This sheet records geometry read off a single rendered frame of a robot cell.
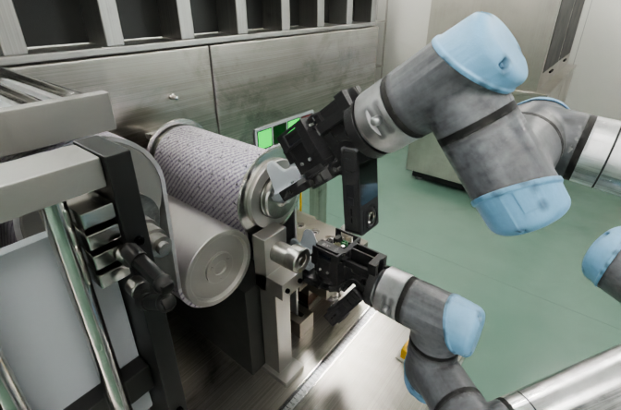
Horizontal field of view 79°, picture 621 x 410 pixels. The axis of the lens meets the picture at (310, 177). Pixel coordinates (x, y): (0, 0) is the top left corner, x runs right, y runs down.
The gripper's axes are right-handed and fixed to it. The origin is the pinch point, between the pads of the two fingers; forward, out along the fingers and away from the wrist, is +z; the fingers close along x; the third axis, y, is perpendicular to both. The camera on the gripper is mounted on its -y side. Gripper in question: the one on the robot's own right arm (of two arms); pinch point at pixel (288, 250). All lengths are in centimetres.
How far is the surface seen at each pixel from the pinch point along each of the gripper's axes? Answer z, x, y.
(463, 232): 15, -203, -109
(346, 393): -18.4, 6.3, -18.8
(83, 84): 30.1, 17.5, 31.2
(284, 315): -7.2, 9.5, -4.7
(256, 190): -3.5, 10.4, 18.6
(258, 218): -3.5, 10.4, 13.8
